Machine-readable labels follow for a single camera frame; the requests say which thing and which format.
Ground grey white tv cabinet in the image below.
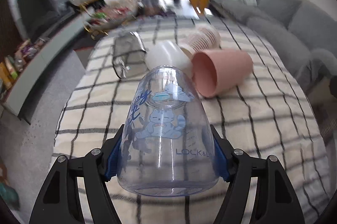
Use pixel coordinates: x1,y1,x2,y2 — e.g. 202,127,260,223
1,14,89,117

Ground white plastic cup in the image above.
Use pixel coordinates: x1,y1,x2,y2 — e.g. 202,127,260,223
145,40,193,78

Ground snack packets on cabinet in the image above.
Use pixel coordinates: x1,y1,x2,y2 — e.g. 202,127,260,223
1,38,50,92

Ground pink plastic cup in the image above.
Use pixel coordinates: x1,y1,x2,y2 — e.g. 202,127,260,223
191,49,254,98

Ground grey sectional sofa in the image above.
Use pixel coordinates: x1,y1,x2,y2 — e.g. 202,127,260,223
211,0,336,91

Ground clear blue printed plastic cup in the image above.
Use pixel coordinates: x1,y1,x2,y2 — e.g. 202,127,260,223
117,66,219,197

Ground black television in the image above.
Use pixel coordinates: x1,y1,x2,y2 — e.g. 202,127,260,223
17,0,74,42

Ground shell shaped snack tray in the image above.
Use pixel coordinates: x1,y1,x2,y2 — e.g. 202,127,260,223
69,0,138,39

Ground brown checked paper cup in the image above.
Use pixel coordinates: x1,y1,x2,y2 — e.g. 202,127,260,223
179,24,221,58

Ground clear grey square cup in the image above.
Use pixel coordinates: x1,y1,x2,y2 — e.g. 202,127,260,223
112,32,147,79

